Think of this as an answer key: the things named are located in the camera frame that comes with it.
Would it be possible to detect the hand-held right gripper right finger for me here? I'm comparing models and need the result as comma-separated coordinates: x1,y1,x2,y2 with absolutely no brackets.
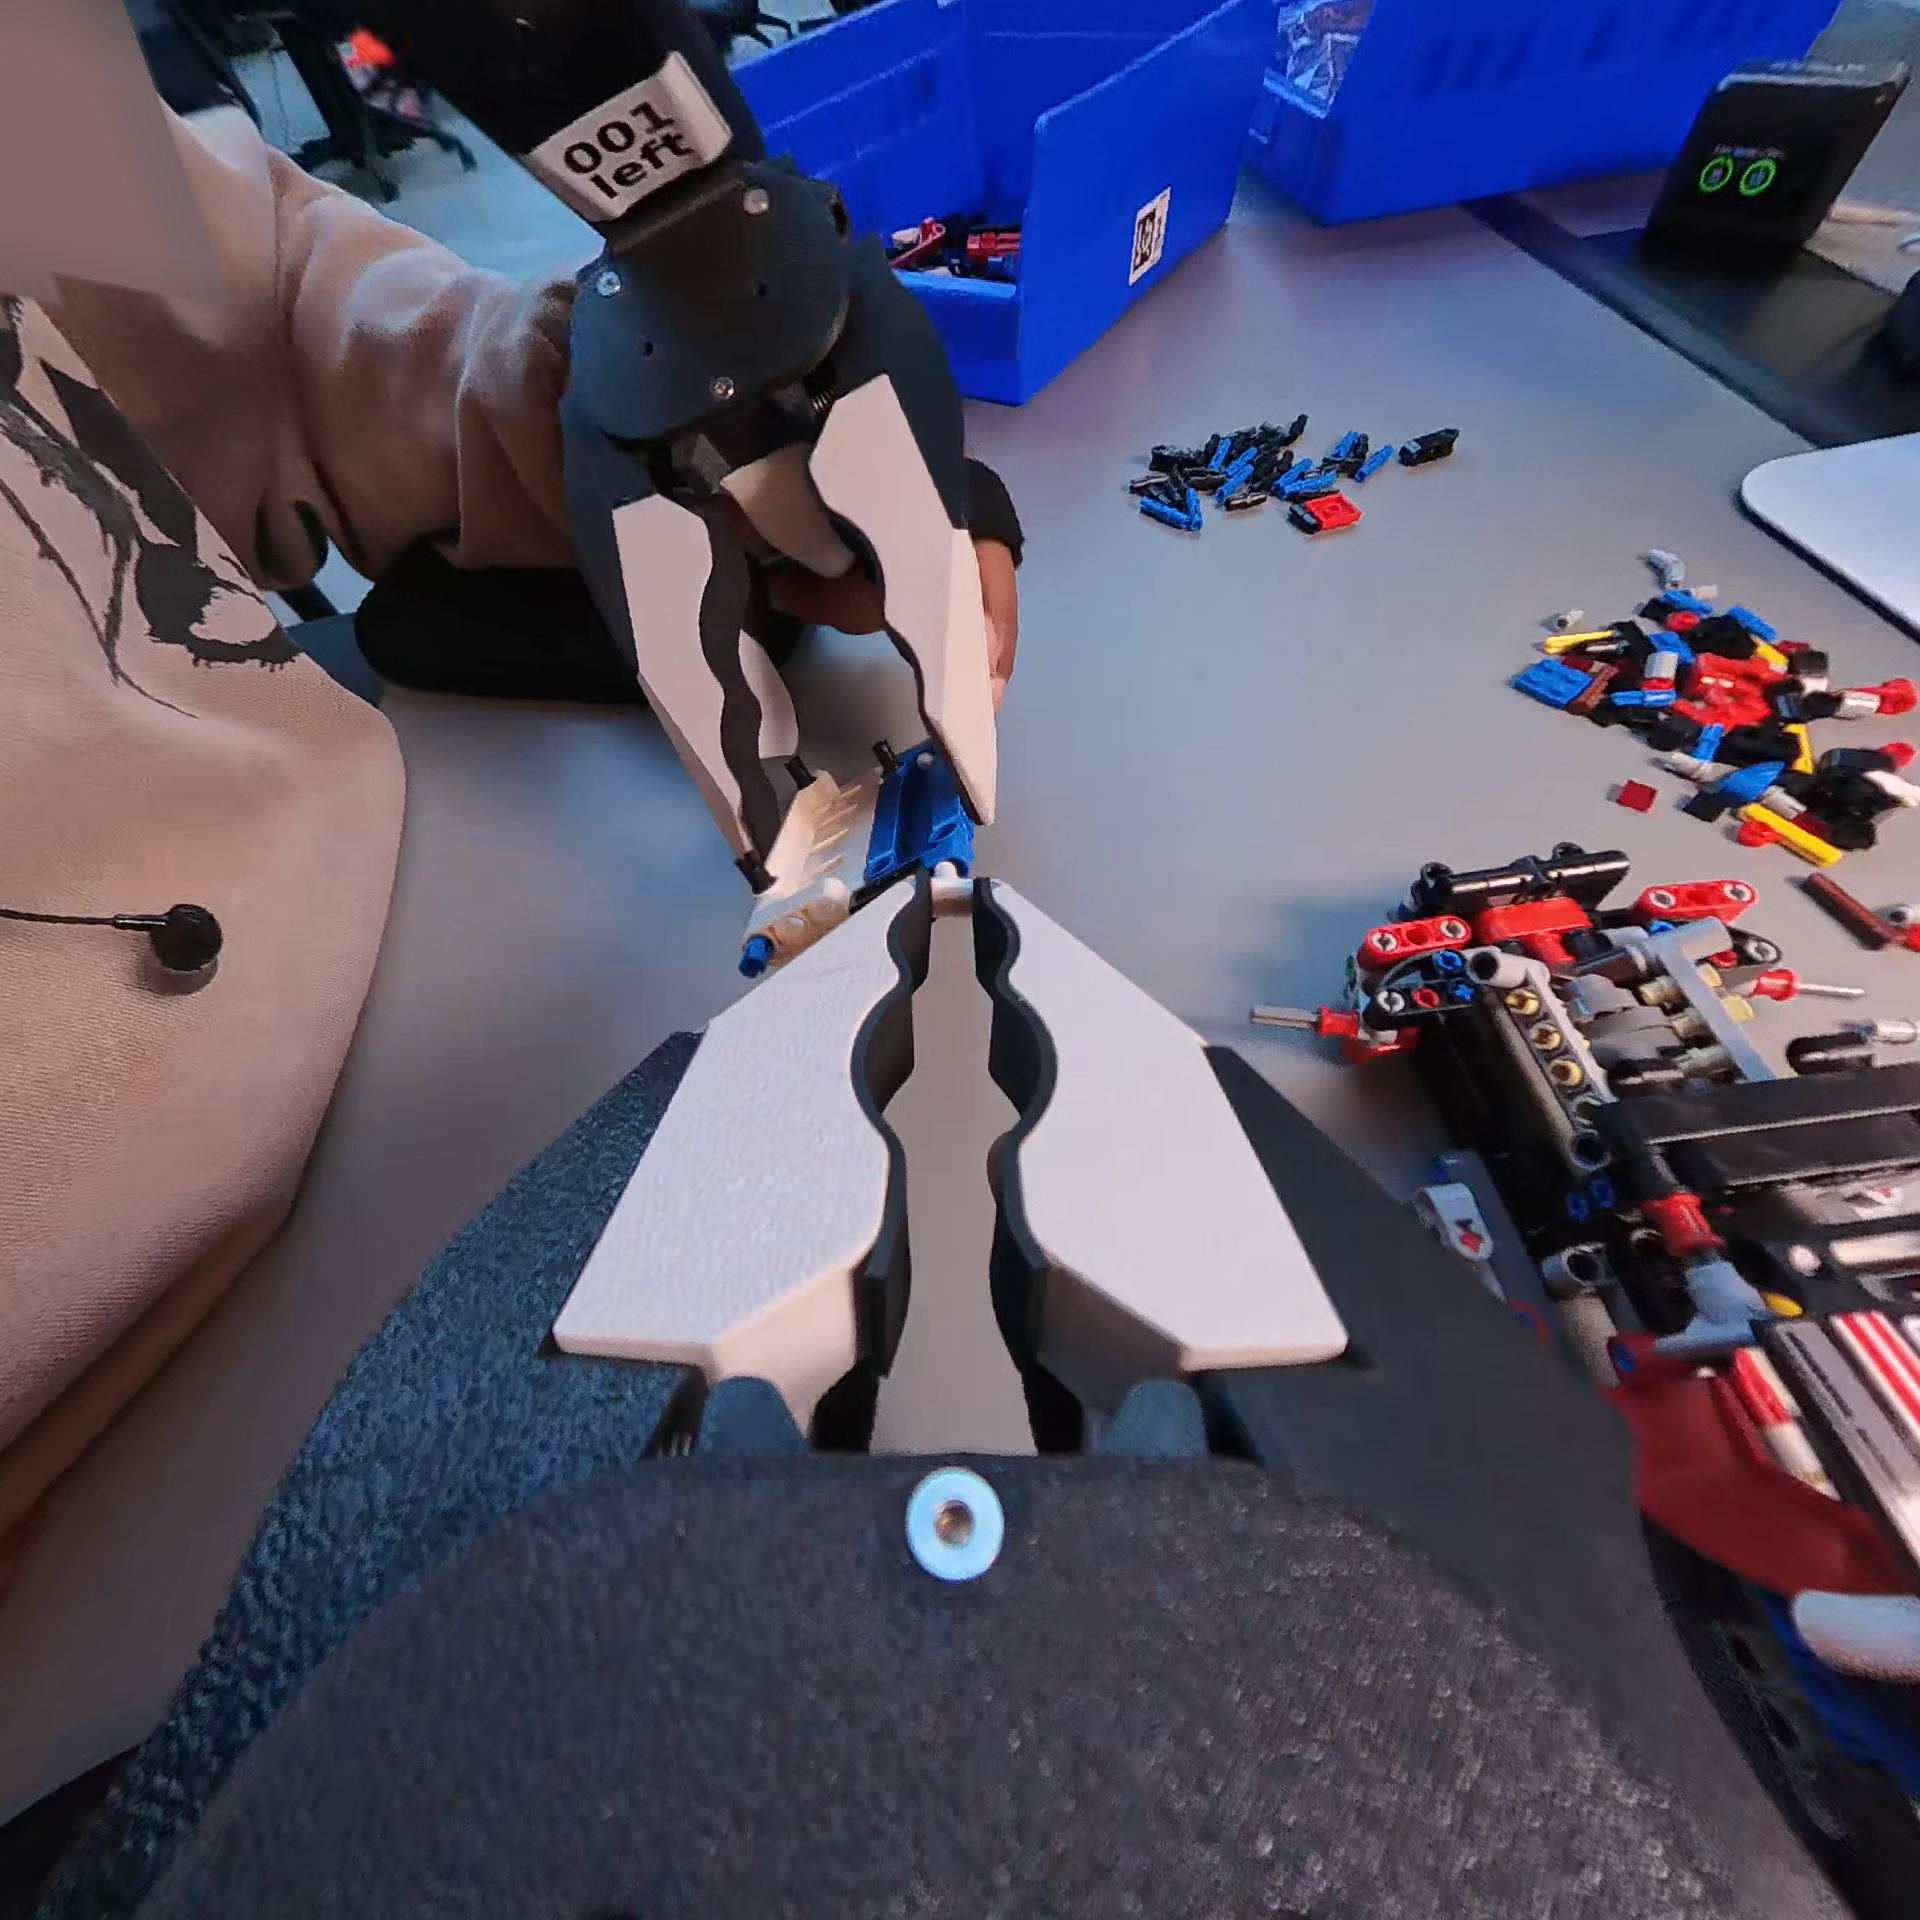
972,882,1348,1419

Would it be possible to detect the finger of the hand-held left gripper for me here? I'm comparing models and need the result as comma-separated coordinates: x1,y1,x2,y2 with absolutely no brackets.
608,482,808,896
808,371,1002,830

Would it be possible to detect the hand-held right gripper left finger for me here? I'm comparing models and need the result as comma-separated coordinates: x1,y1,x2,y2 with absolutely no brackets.
550,873,936,1426

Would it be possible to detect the blue and white lego panel assembly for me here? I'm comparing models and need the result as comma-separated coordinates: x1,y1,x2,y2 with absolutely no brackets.
739,736,981,979

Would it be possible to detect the white triangular lego beam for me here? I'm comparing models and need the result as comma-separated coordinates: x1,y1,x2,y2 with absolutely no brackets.
748,873,856,943

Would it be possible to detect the person's left forearm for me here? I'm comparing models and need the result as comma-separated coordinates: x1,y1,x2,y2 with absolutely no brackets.
165,105,590,575

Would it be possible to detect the pile of blue black lego pins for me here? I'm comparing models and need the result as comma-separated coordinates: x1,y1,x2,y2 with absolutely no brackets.
1128,415,1461,536

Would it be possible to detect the partly built lego car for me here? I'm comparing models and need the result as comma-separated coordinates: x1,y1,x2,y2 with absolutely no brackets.
1253,847,1920,1800

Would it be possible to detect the dark brown lego bar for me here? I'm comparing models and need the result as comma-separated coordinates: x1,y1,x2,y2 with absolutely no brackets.
1800,873,1910,952

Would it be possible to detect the pile of mixed lego pieces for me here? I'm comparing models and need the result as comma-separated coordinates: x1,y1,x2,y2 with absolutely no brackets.
1510,547,1920,873

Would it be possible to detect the person's left hand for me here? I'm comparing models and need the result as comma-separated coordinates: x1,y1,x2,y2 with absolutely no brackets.
761,531,1025,711

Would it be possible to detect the black padded wrist rest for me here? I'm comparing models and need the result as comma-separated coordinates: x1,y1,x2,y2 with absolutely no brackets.
352,536,816,711

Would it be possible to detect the blue plastic parts bin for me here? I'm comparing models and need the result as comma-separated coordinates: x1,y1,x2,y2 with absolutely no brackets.
736,0,1280,409
1253,0,1850,230

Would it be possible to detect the small clear plastic bag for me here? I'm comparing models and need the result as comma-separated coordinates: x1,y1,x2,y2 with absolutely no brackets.
1275,0,1376,117

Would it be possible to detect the white book stand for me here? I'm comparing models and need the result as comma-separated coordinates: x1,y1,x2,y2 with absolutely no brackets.
1739,431,1920,641

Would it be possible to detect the black device with green display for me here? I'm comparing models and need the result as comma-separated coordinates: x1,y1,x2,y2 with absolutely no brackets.
1645,59,1910,254

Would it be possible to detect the black cord with round end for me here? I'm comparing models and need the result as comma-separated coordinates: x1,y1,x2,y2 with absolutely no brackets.
0,901,227,975

